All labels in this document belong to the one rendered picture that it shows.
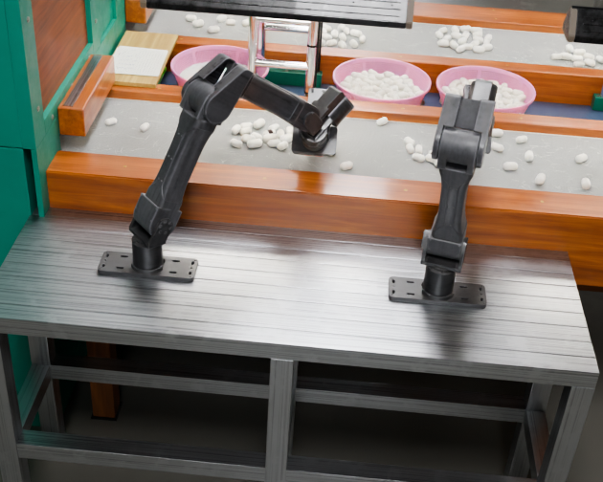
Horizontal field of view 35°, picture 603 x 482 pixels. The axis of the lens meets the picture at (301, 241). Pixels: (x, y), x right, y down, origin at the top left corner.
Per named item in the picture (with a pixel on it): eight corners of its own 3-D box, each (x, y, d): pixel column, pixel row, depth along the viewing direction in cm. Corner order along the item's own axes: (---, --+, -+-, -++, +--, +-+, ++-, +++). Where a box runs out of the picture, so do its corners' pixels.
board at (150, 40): (155, 88, 247) (155, 84, 246) (98, 83, 247) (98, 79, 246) (178, 38, 274) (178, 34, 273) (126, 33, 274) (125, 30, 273)
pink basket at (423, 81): (442, 127, 257) (447, 96, 252) (348, 137, 250) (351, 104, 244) (405, 84, 278) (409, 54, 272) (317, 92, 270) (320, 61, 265)
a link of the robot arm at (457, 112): (457, 102, 199) (444, 90, 169) (500, 110, 197) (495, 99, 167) (444, 160, 200) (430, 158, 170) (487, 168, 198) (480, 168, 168)
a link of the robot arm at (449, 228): (432, 237, 197) (446, 119, 172) (464, 244, 196) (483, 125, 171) (425, 259, 193) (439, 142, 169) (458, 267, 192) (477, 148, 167)
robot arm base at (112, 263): (102, 223, 198) (94, 242, 192) (198, 231, 197) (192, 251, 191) (104, 253, 202) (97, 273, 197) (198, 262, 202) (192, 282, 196)
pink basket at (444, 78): (534, 145, 252) (542, 113, 246) (434, 137, 252) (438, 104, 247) (523, 99, 273) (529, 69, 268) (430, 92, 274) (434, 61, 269)
